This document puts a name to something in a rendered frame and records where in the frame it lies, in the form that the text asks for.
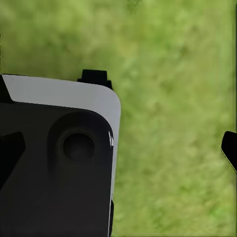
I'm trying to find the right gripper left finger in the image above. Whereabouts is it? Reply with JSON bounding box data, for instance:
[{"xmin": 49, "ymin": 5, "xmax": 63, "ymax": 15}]
[{"xmin": 0, "ymin": 131, "xmax": 26, "ymax": 190}]

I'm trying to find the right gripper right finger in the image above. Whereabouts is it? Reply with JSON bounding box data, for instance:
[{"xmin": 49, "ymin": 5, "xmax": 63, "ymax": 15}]
[{"xmin": 221, "ymin": 131, "xmax": 237, "ymax": 171}]

